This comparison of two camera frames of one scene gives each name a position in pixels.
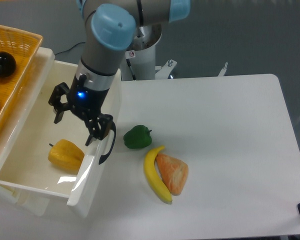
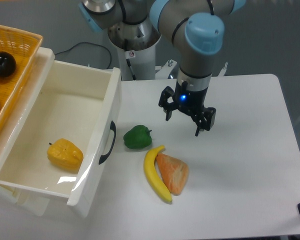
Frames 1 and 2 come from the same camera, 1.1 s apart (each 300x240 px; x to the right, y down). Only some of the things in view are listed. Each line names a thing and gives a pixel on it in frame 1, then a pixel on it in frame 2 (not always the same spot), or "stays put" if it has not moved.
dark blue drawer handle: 113,127 stays put
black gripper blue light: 87,103 -> 190,102
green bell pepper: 137,137 stays put
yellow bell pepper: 66,154 stays put
